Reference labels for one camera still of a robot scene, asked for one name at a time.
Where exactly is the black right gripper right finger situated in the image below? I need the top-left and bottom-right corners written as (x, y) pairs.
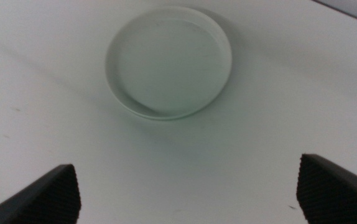
top-left (296, 153), bottom-right (357, 224)

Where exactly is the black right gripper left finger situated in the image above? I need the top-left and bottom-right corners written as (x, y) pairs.
top-left (0, 164), bottom-right (82, 224)

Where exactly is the green shallow bowl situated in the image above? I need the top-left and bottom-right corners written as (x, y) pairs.
top-left (104, 6), bottom-right (233, 119)

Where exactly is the grey shallow bowl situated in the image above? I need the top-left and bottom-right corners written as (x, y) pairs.
top-left (111, 90), bottom-right (220, 122)

